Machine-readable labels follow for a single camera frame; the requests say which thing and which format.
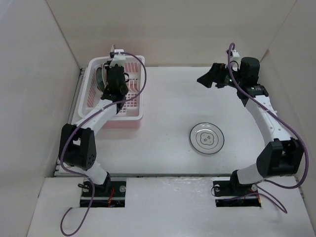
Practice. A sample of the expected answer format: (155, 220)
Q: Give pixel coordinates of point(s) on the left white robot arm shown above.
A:
(77, 150)

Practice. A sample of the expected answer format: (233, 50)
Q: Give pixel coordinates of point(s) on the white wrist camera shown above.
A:
(117, 57)
(233, 54)

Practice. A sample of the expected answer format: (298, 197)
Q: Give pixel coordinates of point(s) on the pink white dish rack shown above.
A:
(132, 111)

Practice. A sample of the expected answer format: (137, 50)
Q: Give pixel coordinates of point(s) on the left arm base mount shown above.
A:
(114, 197)

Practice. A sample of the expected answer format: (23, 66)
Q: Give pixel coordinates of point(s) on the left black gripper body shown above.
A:
(126, 90)

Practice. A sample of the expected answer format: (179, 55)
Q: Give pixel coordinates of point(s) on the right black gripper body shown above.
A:
(224, 78)

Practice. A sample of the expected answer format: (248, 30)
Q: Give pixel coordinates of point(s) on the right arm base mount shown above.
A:
(241, 196)

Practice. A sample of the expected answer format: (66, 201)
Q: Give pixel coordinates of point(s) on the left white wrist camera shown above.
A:
(117, 57)

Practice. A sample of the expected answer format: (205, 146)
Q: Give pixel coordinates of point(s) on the white grey pattern plate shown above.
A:
(207, 138)

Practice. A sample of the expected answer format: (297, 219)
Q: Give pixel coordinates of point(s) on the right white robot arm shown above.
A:
(283, 150)

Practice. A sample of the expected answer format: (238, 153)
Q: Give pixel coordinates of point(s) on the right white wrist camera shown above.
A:
(233, 54)

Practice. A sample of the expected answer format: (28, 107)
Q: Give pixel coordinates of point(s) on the blue patterned small plate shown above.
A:
(99, 79)

